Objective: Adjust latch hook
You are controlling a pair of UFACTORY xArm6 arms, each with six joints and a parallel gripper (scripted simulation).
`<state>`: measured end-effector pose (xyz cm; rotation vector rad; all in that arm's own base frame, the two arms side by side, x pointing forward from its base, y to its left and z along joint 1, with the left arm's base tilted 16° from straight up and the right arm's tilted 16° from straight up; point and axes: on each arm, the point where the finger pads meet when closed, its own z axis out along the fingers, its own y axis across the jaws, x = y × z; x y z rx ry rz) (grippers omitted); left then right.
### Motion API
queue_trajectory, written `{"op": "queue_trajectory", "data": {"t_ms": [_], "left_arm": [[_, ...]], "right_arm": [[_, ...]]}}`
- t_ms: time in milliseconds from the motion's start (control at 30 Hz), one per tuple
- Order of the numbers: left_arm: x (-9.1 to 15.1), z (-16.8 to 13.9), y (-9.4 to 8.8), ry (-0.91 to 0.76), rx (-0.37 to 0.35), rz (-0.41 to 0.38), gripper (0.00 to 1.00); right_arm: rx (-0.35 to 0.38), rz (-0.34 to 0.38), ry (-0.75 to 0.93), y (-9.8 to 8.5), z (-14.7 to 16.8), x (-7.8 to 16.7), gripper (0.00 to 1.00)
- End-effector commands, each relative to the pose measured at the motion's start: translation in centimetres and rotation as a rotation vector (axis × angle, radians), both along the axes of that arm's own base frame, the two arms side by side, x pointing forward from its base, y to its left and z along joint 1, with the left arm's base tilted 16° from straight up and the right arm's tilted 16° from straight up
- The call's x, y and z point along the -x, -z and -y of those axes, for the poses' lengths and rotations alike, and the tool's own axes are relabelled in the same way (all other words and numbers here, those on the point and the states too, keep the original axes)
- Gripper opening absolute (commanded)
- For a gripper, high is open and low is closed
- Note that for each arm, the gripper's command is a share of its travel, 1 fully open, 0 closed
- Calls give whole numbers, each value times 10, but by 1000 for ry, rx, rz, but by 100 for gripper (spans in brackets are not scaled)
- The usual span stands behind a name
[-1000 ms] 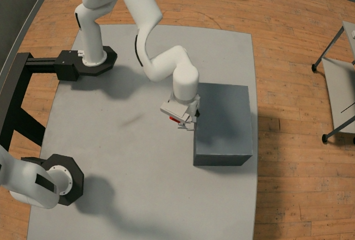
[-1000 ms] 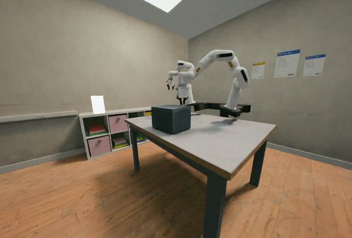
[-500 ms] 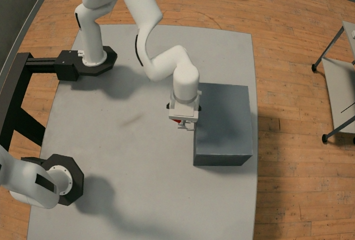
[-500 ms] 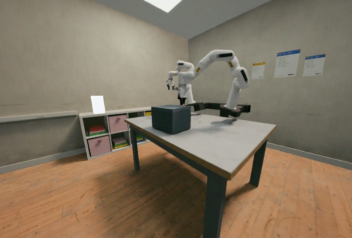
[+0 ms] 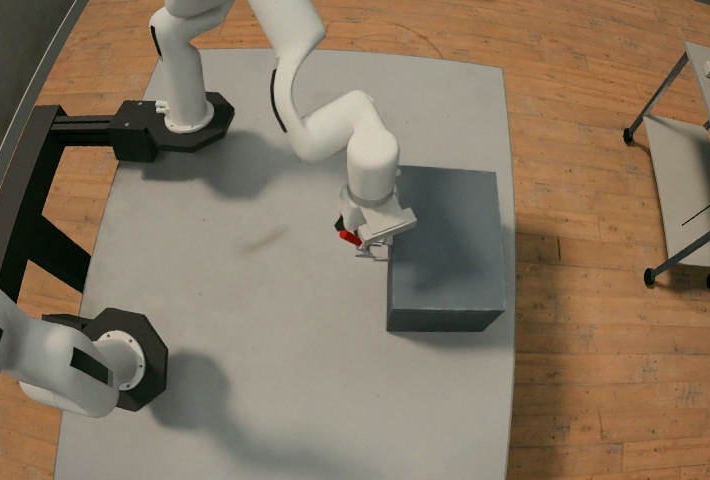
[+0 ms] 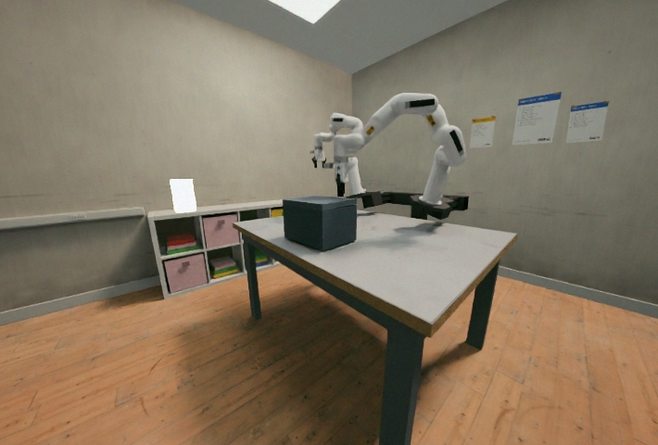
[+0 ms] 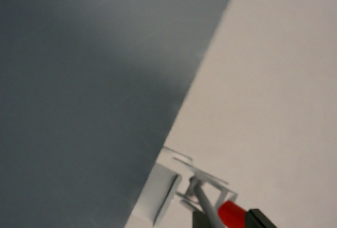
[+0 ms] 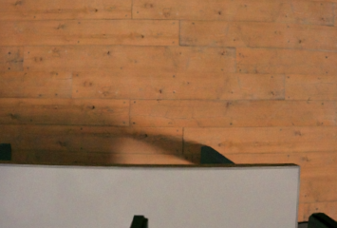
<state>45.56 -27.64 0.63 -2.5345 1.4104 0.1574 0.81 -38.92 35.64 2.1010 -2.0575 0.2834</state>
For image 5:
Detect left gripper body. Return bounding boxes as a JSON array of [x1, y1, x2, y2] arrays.
[[337, 183, 399, 232]]

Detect dark grey rectangular case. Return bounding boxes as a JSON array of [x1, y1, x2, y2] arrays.
[[339, 165, 506, 332]]

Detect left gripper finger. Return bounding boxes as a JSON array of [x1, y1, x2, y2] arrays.
[[335, 215, 362, 241]]

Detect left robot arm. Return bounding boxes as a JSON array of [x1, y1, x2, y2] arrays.
[[149, 0, 417, 247]]

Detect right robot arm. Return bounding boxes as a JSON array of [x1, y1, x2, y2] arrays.
[[0, 290, 146, 418]]

